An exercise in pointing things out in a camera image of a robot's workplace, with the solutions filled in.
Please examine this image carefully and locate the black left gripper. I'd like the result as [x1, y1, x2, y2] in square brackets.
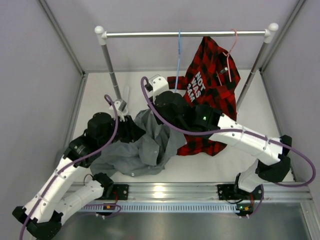
[99, 114, 146, 148]

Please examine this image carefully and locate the grey button shirt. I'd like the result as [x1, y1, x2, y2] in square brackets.
[90, 109, 187, 177]

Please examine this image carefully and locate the blue wire hanger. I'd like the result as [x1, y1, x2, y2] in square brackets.
[174, 29, 183, 93]

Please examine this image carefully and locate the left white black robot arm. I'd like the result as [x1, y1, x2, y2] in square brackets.
[12, 112, 146, 240]

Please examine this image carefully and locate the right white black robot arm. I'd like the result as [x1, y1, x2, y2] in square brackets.
[152, 90, 292, 199]

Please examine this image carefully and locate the red black plaid shirt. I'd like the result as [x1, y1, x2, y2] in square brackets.
[166, 36, 241, 157]

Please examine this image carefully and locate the silver clothes rack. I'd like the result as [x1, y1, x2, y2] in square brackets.
[94, 23, 279, 113]

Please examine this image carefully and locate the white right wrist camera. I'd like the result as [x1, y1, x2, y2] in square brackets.
[144, 74, 169, 99]

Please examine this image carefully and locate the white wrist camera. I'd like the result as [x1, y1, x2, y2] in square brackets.
[144, 74, 169, 99]
[109, 99, 129, 122]

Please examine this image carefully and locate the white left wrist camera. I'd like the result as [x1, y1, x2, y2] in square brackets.
[109, 99, 129, 122]

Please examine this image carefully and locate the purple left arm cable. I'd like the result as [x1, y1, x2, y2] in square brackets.
[18, 94, 122, 240]

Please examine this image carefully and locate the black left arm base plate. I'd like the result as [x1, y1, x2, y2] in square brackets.
[106, 184, 129, 201]

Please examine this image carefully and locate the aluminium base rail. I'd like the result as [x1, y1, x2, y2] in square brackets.
[98, 182, 313, 203]

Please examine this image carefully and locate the pink wire hanger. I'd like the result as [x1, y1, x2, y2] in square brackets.
[215, 28, 240, 88]

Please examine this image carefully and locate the slotted grey cable duct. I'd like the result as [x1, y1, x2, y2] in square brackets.
[80, 202, 240, 214]

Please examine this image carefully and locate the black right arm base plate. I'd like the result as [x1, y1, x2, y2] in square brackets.
[217, 184, 251, 201]

